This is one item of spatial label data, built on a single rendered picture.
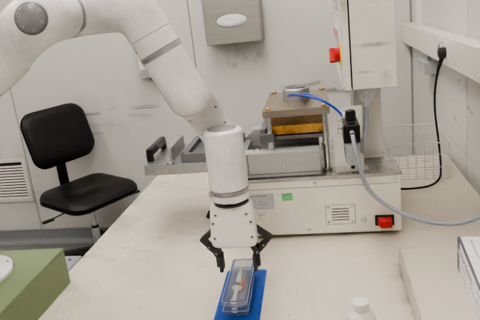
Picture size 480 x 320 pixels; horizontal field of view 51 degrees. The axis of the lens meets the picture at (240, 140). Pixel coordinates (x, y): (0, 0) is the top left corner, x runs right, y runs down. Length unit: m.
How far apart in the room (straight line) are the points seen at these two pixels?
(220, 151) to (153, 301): 0.42
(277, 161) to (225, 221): 0.33
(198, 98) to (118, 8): 0.23
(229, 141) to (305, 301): 0.40
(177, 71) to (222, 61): 1.92
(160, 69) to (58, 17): 0.21
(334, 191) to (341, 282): 0.27
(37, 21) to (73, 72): 2.24
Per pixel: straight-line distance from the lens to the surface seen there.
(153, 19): 0.99
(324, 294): 1.18
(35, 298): 1.28
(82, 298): 1.33
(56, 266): 1.35
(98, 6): 1.03
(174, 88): 0.99
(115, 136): 3.19
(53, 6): 1.00
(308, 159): 1.35
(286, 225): 1.42
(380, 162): 1.44
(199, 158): 1.45
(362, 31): 1.29
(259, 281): 1.25
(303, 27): 2.83
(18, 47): 1.02
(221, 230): 1.10
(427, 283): 1.15
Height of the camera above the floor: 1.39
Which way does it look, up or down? 15 degrees down
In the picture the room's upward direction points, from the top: 6 degrees counter-clockwise
